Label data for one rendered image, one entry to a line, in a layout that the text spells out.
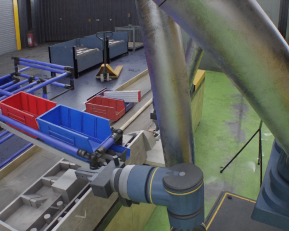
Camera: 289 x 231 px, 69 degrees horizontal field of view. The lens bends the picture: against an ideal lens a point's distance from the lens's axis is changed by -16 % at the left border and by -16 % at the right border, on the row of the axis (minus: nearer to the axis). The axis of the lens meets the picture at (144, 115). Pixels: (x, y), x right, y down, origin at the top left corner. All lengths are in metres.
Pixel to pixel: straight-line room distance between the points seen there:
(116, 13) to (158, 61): 11.32
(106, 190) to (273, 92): 0.50
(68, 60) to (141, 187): 5.83
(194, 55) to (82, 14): 11.87
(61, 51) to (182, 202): 6.03
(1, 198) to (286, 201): 1.57
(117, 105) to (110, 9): 9.88
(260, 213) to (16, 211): 1.14
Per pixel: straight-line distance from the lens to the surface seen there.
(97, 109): 2.29
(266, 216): 1.07
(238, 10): 0.38
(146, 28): 0.60
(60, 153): 1.11
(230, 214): 1.97
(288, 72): 0.43
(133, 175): 0.66
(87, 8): 12.82
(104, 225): 1.34
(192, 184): 0.59
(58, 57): 6.57
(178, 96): 0.63
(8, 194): 1.66
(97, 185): 0.69
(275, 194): 1.06
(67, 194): 1.22
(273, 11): 6.86
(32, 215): 1.21
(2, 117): 1.27
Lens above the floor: 1.78
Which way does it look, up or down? 26 degrees down
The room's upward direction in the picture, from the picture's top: straight up
